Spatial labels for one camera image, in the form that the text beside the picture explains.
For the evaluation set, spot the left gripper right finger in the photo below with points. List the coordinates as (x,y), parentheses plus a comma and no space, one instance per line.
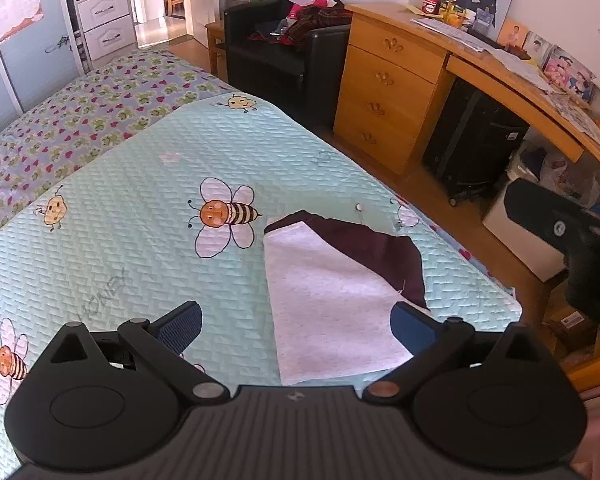
(433,346)

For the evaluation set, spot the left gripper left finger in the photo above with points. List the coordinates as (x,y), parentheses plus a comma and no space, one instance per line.
(158,347)

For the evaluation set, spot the grey and maroon sweatshirt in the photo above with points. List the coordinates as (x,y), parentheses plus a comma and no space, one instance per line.
(332,285)

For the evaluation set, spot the teal bee-pattern bedspread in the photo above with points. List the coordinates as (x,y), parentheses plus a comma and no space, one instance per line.
(99,187)

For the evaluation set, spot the small framed photos on desk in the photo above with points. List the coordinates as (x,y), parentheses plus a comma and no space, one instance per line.
(560,67)

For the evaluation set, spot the small wooden side table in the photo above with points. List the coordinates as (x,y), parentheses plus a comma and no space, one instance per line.
(216,45)

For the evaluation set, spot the blue sliding-door wardrobe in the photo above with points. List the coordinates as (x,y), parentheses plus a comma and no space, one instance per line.
(37,54)

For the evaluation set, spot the white drawer cabinet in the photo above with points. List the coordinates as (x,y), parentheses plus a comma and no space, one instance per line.
(107,29)

